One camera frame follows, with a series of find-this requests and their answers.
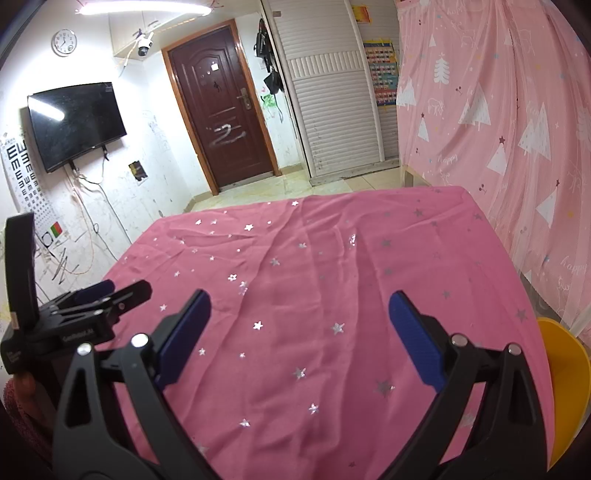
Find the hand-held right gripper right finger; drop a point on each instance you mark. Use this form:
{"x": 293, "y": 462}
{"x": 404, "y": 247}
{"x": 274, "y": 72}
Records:
{"x": 415, "y": 341}

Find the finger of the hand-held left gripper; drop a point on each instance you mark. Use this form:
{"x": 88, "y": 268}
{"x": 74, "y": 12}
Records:
{"x": 92, "y": 291}
{"x": 129, "y": 297}

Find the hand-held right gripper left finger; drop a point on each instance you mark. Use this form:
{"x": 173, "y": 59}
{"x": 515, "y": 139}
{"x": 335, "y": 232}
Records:
{"x": 184, "y": 337}

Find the yellow plastic bin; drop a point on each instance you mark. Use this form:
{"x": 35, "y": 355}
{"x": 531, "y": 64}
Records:
{"x": 565, "y": 392}

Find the person's left forearm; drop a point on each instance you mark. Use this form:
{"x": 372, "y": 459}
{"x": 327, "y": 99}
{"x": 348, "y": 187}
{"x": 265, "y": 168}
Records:
{"x": 25, "y": 429}

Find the person's left hand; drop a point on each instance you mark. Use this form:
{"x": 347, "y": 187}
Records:
{"x": 24, "y": 387}

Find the eye chart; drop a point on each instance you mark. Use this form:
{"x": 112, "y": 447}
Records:
{"x": 27, "y": 194}

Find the pink star tablecloth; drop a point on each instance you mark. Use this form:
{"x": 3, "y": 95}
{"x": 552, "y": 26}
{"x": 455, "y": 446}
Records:
{"x": 300, "y": 277}

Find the black flat television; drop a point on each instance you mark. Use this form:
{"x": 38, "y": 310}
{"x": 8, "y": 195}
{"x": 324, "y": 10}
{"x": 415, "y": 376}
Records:
{"x": 76, "y": 124}

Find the brown door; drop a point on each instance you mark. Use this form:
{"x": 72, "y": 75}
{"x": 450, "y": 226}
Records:
{"x": 221, "y": 106}

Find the pink tree print curtain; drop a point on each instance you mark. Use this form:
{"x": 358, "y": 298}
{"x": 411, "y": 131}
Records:
{"x": 485, "y": 115}

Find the white louvered wardrobe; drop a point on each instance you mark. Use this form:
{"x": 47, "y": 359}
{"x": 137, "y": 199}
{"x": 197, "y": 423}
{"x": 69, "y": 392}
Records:
{"x": 332, "y": 101}

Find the small black hanging bag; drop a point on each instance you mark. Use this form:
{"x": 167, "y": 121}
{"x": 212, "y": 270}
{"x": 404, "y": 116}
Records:
{"x": 273, "y": 83}

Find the black hanging backpack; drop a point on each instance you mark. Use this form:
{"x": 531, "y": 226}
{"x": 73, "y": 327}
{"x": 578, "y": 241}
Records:
{"x": 263, "y": 44}

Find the ceiling tube light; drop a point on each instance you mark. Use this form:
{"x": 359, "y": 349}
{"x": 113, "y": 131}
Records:
{"x": 143, "y": 5}

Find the black yellow wall panel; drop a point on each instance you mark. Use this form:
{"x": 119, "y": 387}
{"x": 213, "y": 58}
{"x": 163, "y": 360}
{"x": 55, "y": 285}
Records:
{"x": 137, "y": 170}

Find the wooden bed frame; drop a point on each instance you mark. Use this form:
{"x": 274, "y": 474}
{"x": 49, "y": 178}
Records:
{"x": 415, "y": 177}

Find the green wall decoration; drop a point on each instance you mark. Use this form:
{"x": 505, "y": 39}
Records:
{"x": 270, "y": 104}

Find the round wall clock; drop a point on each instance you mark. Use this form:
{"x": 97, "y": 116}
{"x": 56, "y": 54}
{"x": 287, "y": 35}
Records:
{"x": 64, "y": 42}

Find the white security camera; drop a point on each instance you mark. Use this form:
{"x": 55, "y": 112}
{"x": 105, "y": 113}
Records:
{"x": 144, "y": 46}

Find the colourful grid wall poster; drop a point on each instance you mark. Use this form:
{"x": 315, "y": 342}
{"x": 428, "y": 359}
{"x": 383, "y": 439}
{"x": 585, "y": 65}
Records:
{"x": 381, "y": 74}

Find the orange wall poster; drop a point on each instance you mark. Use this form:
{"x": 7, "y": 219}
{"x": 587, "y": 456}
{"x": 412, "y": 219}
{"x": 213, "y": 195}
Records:
{"x": 360, "y": 14}

